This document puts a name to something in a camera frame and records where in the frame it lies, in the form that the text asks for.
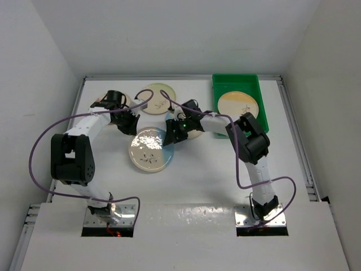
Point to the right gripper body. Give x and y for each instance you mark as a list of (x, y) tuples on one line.
[(183, 127)]

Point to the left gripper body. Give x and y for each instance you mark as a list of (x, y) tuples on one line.
[(124, 117)]

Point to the pink cream plate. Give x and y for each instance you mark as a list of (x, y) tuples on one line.
[(113, 101)]

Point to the blue cream plate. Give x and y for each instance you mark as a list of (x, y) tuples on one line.
[(147, 152), (192, 134)]

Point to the yellow cream plate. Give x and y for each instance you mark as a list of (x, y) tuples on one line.
[(236, 103)]

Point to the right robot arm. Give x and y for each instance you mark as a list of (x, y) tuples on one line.
[(249, 140)]

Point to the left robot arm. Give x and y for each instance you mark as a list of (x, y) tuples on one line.
[(72, 161)]

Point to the green plastic bin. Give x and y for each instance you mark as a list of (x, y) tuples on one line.
[(246, 83)]

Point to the green cream plate rear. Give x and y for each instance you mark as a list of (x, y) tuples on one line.
[(159, 105)]

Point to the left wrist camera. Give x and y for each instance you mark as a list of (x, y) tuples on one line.
[(141, 105)]

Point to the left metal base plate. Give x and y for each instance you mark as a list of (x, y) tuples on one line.
[(115, 215)]

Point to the metal base plate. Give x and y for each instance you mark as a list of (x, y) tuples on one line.
[(115, 215), (244, 218)]

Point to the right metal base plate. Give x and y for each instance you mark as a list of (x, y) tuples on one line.
[(244, 218)]

